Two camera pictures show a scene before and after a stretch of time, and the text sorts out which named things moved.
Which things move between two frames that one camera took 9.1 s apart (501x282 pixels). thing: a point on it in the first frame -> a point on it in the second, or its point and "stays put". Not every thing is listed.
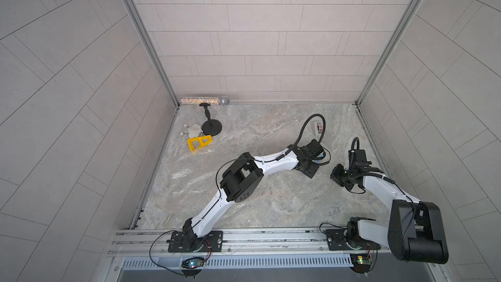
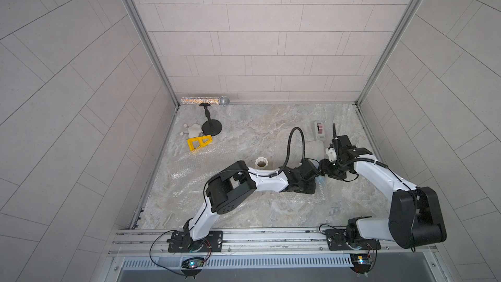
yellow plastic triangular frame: [197, 142] stays put
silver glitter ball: [224, 100] stays put
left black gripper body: [309, 168] -> [305, 187]
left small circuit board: [192, 262] stays put
